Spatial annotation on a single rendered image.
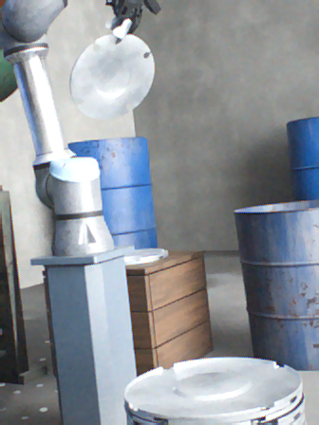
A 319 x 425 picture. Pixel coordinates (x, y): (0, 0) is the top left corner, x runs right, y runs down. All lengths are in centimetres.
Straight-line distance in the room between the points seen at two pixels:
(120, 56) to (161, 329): 85
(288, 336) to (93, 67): 100
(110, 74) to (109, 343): 91
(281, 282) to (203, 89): 334
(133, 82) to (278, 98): 287
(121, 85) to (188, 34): 318
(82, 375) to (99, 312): 16
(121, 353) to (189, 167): 372
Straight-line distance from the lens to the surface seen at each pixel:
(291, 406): 107
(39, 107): 173
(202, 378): 116
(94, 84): 212
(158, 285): 202
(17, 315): 222
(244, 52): 509
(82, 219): 158
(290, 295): 202
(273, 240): 200
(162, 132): 537
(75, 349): 161
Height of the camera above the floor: 61
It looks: 3 degrees down
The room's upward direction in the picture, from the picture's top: 6 degrees counter-clockwise
